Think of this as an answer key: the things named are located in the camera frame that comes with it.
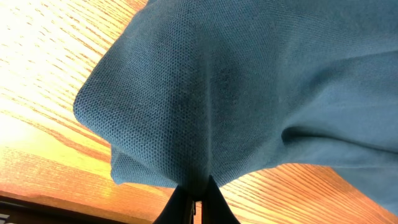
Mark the blue polo shirt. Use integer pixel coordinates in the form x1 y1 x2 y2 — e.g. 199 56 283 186
73 0 397 213

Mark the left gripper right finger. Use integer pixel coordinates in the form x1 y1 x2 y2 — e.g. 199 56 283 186
201 175 240 224

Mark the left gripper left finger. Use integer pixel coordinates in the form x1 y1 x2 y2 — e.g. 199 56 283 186
154 186 195 224

